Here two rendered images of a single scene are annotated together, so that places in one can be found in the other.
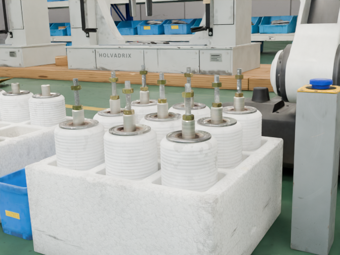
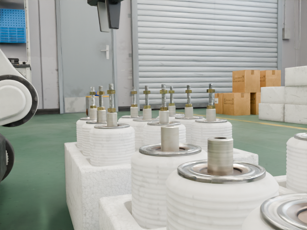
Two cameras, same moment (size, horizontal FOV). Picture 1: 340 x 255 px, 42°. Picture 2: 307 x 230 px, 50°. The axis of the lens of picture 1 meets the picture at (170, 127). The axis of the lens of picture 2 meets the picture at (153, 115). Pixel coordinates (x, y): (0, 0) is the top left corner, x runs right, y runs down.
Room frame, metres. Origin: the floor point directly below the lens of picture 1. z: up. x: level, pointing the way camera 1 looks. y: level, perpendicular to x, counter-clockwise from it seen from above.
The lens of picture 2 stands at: (1.49, 0.58, 0.32)
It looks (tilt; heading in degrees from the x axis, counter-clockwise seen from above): 4 degrees down; 221
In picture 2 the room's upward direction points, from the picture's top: 1 degrees counter-clockwise
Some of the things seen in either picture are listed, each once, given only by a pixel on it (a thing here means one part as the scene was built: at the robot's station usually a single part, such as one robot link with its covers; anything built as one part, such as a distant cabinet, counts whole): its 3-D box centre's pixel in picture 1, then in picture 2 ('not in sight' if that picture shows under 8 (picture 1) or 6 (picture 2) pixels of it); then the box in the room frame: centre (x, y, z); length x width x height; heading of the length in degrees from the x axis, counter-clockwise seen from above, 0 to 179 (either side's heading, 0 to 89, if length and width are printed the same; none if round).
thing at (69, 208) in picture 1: (165, 192); (148, 181); (0.87, 0.01, 0.09); 0.39 x 0.39 x 0.18; 60
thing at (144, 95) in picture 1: (144, 97); (112, 120); (1.03, 0.06, 0.26); 0.02 x 0.02 x 0.03
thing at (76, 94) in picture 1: (77, 98); (210, 99); (0.82, 0.17, 0.30); 0.01 x 0.01 x 0.08
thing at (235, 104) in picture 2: not in sight; (236, 103); (-2.65, -1.51, 0.15); 0.30 x 0.24 x 0.30; 58
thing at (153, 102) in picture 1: (144, 103); (112, 126); (1.03, 0.06, 0.25); 0.08 x 0.08 x 0.01
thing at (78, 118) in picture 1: (78, 118); (210, 115); (0.82, 0.17, 0.26); 0.02 x 0.02 x 0.03
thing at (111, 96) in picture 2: (143, 81); (111, 101); (1.03, 0.06, 0.30); 0.01 x 0.01 x 0.08
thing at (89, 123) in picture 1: (79, 124); (210, 121); (0.82, 0.17, 0.25); 0.08 x 0.08 x 0.01
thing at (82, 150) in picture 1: (82, 169); (211, 159); (0.82, 0.17, 0.16); 0.10 x 0.10 x 0.18
